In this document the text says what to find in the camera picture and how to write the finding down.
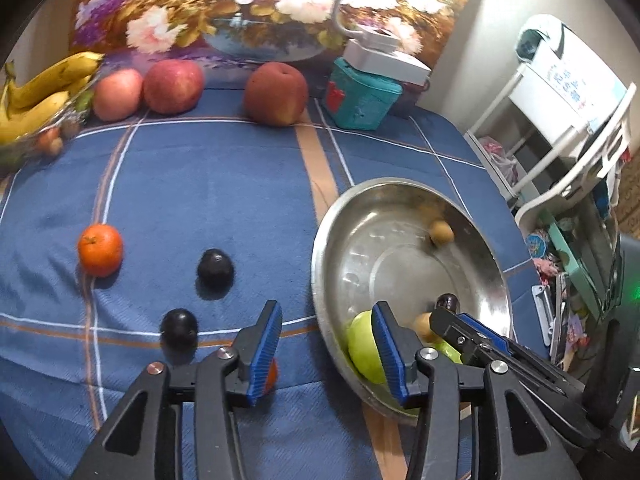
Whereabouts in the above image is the white gooseneck desk lamp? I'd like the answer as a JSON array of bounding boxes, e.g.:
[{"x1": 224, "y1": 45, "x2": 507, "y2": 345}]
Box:
[{"x1": 330, "y1": 0, "x2": 432, "y2": 85}]

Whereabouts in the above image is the green apple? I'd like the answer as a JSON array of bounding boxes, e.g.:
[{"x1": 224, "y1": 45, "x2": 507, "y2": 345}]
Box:
[{"x1": 347, "y1": 310, "x2": 391, "y2": 386}]

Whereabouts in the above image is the blue plaid tablecloth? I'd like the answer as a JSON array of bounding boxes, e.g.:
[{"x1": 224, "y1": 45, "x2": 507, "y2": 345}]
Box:
[{"x1": 0, "y1": 87, "x2": 546, "y2": 480}]

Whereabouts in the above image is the pale pink apple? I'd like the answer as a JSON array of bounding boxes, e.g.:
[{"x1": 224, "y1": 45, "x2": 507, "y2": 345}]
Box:
[{"x1": 93, "y1": 68, "x2": 144, "y2": 122}]

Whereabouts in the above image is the teal plastic box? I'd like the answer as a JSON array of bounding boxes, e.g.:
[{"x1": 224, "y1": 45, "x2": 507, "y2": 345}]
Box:
[{"x1": 326, "y1": 57, "x2": 403, "y2": 130}]

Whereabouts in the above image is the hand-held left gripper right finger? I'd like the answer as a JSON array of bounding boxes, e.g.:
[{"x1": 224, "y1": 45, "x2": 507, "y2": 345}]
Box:
[{"x1": 372, "y1": 301, "x2": 583, "y2": 480}]

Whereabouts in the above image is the large dark red apple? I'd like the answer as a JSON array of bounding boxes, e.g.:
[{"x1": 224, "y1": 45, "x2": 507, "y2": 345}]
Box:
[{"x1": 243, "y1": 62, "x2": 309, "y2": 127}]

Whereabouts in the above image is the flower painting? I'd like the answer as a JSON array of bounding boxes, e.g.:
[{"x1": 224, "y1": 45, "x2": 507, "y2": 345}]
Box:
[{"x1": 70, "y1": 0, "x2": 488, "y2": 73}]

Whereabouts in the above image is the round stainless steel plate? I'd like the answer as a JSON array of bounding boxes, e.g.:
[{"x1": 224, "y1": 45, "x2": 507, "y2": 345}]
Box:
[{"x1": 311, "y1": 177, "x2": 515, "y2": 423}]

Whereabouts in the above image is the small brown kiwi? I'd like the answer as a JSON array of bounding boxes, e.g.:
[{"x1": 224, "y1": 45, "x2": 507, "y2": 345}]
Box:
[
  {"x1": 412, "y1": 312, "x2": 438, "y2": 341},
  {"x1": 429, "y1": 220, "x2": 455, "y2": 247}
]

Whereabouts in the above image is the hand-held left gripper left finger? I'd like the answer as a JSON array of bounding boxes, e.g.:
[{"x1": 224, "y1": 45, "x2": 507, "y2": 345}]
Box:
[{"x1": 70, "y1": 300, "x2": 283, "y2": 480}]

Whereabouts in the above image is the white wooden rack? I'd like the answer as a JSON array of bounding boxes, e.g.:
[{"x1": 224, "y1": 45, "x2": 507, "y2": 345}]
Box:
[{"x1": 465, "y1": 15, "x2": 637, "y2": 231}]

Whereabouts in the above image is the round blue tin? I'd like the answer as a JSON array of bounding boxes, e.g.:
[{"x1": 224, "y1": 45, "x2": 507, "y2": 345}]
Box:
[{"x1": 525, "y1": 230, "x2": 553, "y2": 258}]

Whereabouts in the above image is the yellow banana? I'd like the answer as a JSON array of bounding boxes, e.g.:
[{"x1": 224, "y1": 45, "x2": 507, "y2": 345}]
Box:
[
  {"x1": 0, "y1": 91, "x2": 71, "y2": 143},
  {"x1": 10, "y1": 51, "x2": 103, "y2": 110}
]

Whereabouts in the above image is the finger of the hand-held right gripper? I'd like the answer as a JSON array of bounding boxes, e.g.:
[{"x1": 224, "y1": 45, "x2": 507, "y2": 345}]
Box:
[
  {"x1": 431, "y1": 306, "x2": 516, "y2": 364},
  {"x1": 457, "y1": 312, "x2": 526, "y2": 354}
]

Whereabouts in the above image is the teal flat box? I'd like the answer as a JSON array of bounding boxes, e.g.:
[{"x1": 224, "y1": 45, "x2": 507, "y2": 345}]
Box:
[{"x1": 545, "y1": 210, "x2": 606, "y2": 311}]

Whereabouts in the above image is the clear glass bowl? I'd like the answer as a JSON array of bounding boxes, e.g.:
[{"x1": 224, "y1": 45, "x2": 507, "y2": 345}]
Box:
[{"x1": 0, "y1": 95, "x2": 96, "y2": 177}]

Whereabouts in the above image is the pink plastic bag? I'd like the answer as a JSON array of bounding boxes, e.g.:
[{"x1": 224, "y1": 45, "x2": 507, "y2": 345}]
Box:
[{"x1": 480, "y1": 137, "x2": 521, "y2": 186}]

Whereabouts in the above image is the small reddish peach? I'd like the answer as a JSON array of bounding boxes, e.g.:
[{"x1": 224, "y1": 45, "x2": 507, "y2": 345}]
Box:
[{"x1": 37, "y1": 127, "x2": 65, "y2": 156}]

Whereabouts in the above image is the green mango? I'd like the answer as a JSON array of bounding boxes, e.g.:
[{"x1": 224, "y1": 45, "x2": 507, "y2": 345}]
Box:
[{"x1": 432, "y1": 340, "x2": 463, "y2": 365}]

